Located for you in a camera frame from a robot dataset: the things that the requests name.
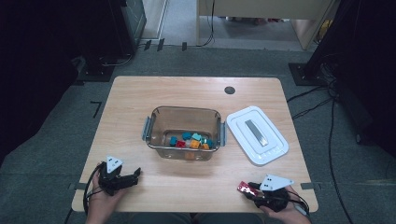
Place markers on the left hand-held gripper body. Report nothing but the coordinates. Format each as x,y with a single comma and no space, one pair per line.
112,182

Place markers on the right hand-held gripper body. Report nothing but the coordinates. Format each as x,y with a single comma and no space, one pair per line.
274,200

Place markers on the red long toy block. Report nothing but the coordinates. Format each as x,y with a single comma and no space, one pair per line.
244,187

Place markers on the blue toy block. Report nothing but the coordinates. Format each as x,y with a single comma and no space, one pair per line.
186,136
173,141
210,143

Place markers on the white box lid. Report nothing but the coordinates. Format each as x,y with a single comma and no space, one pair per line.
274,140

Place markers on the red square toy block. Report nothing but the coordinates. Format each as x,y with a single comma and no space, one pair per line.
180,144

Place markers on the clear brown storage box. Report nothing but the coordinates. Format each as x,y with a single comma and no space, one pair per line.
174,121

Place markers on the light teal toy block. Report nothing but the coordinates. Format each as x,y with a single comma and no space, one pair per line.
196,136
204,140

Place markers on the person's right hand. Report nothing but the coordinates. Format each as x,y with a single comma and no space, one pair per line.
292,216

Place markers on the person's left hand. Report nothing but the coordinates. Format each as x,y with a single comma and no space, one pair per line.
102,205

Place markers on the black tape corner mark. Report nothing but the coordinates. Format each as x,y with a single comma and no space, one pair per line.
98,107

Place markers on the black stand base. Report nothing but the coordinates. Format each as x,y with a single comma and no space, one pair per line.
96,74
299,75

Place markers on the black tape strip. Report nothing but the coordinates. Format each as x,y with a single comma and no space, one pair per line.
147,45
184,46
160,44

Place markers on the dark cabinet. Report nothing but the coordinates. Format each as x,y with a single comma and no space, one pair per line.
134,18

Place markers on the dark curtain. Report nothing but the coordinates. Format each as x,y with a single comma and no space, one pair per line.
367,62
37,46

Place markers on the yellow object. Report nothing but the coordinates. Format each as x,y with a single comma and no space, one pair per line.
324,29

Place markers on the beige wooden desk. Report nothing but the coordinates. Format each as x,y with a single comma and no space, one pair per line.
264,7

